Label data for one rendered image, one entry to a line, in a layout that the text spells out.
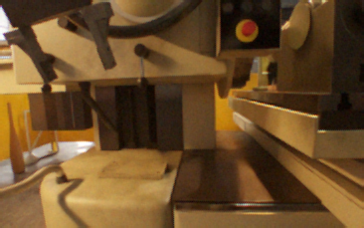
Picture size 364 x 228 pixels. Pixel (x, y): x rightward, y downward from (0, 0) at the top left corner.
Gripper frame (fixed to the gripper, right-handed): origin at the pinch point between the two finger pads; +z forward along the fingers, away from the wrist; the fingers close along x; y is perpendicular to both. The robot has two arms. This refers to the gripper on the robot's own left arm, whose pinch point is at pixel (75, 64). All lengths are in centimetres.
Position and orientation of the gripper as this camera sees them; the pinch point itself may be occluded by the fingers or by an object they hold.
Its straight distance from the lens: 40.4
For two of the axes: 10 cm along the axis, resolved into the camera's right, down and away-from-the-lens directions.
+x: -9.8, 1.4, 1.7
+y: 0.8, -5.1, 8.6
